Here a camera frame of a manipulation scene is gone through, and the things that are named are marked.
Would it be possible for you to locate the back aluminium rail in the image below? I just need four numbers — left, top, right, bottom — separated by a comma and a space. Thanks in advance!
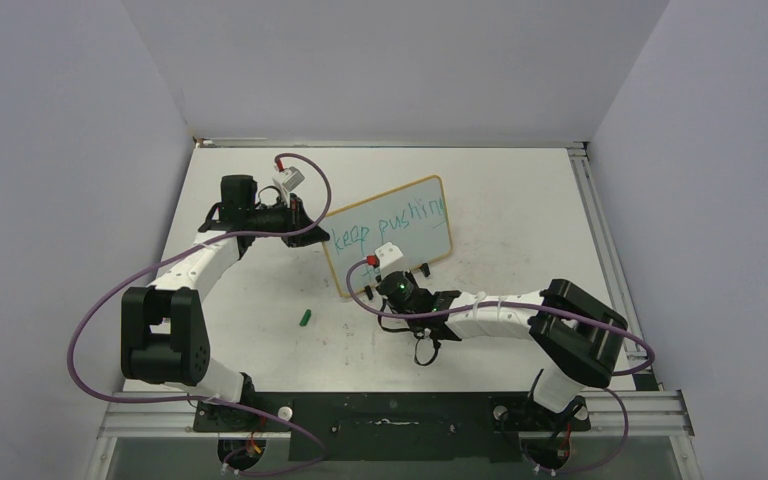
194, 138, 587, 150

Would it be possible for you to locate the yellow framed whiteboard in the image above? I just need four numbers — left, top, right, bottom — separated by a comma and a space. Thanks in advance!
319, 175, 454, 297

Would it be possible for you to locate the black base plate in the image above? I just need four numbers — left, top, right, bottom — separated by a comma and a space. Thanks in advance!
197, 392, 588, 463

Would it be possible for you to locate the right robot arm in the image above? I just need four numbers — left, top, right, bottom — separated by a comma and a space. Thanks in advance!
376, 272, 628, 428

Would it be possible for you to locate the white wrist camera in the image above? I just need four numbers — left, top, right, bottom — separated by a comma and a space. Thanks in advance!
273, 166, 305, 203
366, 242, 410, 277

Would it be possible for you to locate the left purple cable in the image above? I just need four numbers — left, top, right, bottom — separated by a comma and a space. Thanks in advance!
67, 152, 334, 478

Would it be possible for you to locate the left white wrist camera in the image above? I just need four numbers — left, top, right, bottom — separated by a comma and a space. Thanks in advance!
273, 166, 305, 203

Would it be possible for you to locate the right aluminium rail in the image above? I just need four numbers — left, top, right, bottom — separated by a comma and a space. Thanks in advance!
567, 142, 643, 339

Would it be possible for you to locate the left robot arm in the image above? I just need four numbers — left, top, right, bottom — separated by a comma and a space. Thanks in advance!
121, 167, 330, 431

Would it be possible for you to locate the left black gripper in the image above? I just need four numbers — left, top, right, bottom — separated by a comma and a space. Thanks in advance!
246, 193, 329, 248

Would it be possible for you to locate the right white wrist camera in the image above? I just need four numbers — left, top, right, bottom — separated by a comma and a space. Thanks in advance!
366, 242, 410, 277

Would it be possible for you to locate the green marker cap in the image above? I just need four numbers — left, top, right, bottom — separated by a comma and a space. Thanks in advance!
299, 309, 312, 327

